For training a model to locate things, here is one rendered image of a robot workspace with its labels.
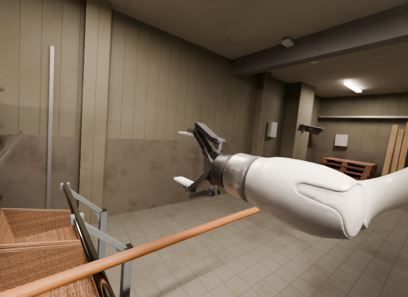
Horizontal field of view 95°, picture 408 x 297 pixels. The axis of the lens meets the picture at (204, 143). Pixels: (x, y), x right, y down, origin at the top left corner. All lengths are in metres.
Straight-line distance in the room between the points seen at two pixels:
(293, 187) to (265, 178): 0.04
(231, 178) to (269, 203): 0.09
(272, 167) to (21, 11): 3.42
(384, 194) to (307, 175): 0.18
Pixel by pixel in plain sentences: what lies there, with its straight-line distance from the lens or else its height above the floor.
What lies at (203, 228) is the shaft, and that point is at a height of 1.20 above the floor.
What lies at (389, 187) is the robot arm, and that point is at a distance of 0.45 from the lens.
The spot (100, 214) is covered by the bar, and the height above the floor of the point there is 0.93.
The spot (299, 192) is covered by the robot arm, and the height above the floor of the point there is 1.50.
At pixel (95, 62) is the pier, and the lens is 3.23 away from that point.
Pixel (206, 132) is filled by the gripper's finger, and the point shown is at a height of 1.57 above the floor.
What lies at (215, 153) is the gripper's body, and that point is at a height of 1.52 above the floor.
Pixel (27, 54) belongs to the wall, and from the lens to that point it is 3.38.
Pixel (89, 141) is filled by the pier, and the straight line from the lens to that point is 3.15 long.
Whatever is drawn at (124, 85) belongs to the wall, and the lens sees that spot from 3.44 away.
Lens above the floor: 1.57
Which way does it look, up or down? 4 degrees down
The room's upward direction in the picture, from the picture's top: 5 degrees clockwise
